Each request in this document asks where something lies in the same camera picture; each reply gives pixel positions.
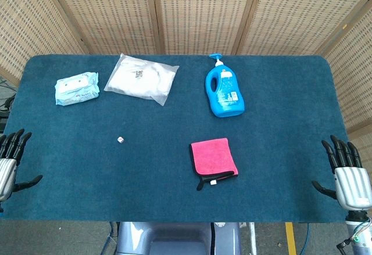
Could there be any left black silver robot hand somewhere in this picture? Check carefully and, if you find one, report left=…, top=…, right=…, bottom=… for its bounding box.
left=0, top=128, right=44, bottom=203

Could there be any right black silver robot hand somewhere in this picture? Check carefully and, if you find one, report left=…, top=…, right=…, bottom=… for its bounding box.
left=311, top=134, right=372, bottom=211

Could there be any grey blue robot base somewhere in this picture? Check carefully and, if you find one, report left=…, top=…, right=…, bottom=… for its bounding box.
left=115, top=221, right=242, bottom=255

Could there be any yellow floor tape strip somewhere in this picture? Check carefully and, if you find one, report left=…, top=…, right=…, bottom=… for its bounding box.
left=285, top=222, right=298, bottom=255

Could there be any light blue wet wipes pack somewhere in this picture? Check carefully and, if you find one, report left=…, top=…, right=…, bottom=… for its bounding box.
left=54, top=71, right=101, bottom=107

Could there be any woven bamboo screen panel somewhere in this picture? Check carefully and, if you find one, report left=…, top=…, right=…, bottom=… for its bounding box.
left=318, top=8, right=372, bottom=168
left=151, top=0, right=264, bottom=56
left=0, top=0, right=90, bottom=86
left=232, top=0, right=372, bottom=57
left=45, top=0, right=162, bottom=55

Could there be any white table leg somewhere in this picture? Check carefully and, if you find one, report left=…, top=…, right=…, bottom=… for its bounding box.
left=248, top=222, right=259, bottom=255

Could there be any pink folded cloth black trim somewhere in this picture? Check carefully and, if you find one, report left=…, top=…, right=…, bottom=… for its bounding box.
left=189, top=138, right=239, bottom=192

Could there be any blue detergent pump bottle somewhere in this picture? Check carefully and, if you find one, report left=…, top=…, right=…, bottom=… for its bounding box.
left=205, top=53, right=246, bottom=118

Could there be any white plastic bag package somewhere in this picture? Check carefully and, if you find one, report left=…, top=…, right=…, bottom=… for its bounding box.
left=103, top=52, right=180, bottom=106

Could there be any dark teal table mat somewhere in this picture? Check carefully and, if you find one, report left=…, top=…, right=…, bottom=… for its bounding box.
left=0, top=53, right=349, bottom=224

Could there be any black cables bundle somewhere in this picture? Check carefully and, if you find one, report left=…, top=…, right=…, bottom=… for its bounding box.
left=0, top=76, right=17, bottom=125

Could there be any blue floor cable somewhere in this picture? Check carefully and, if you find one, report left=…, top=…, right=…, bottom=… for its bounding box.
left=300, top=222, right=311, bottom=255

